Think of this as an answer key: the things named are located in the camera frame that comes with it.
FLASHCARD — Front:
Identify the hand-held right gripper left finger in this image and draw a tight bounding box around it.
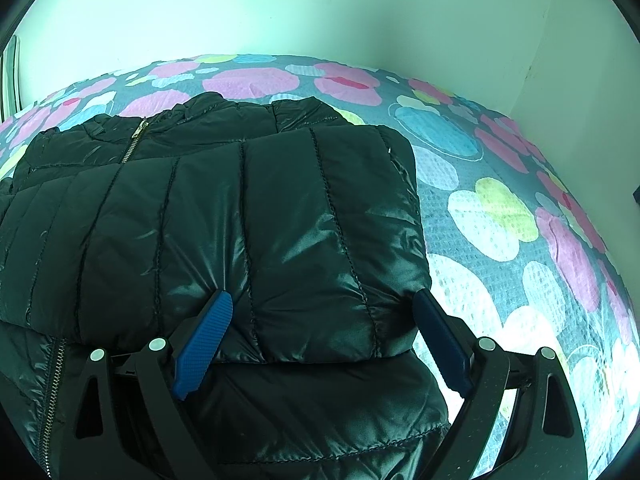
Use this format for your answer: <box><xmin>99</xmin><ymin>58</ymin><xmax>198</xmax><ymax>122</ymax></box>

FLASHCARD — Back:
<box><xmin>73</xmin><ymin>290</ymin><xmax>235</xmax><ymax>480</ymax></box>

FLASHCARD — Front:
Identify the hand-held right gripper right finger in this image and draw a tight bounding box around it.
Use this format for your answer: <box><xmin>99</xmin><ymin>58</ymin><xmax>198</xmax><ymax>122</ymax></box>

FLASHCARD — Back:
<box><xmin>412</xmin><ymin>289</ymin><xmax>587</xmax><ymax>480</ymax></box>

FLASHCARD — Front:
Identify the black puffer jacket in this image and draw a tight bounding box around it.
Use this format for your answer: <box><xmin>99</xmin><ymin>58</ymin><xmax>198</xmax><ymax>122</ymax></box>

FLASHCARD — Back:
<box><xmin>0</xmin><ymin>91</ymin><xmax>452</xmax><ymax>480</ymax></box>

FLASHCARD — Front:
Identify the dotted bed sheet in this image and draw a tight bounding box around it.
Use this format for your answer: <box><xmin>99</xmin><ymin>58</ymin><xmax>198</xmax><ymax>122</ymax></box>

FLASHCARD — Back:
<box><xmin>0</xmin><ymin>53</ymin><xmax>637</xmax><ymax>479</ymax></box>

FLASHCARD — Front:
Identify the window frame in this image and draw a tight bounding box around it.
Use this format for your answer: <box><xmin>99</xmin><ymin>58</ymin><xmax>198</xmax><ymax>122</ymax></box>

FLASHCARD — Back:
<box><xmin>0</xmin><ymin>35</ymin><xmax>21</xmax><ymax>120</ymax></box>

